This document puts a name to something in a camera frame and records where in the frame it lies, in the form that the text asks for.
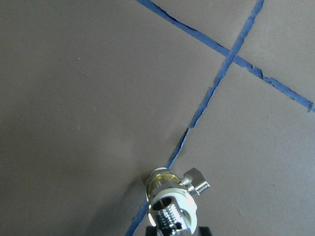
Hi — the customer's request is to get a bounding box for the chrome metal pipe fitting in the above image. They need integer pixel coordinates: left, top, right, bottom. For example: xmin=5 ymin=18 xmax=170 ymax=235
xmin=148 ymin=196 xmax=197 ymax=236

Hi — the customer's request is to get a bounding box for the brown paper table cover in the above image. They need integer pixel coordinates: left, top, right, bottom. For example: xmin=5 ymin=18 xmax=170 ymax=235
xmin=0 ymin=0 xmax=315 ymax=236

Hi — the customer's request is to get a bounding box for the white brass PPR valve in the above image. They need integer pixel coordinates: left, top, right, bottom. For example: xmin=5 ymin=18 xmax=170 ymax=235
xmin=145 ymin=167 xmax=211 ymax=222

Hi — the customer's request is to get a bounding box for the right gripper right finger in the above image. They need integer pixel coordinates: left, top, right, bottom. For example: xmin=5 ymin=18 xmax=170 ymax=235
xmin=198 ymin=226 xmax=212 ymax=236

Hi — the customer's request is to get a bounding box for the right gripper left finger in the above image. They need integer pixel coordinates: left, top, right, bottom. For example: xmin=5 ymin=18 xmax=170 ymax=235
xmin=145 ymin=226 xmax=158 ymax=236

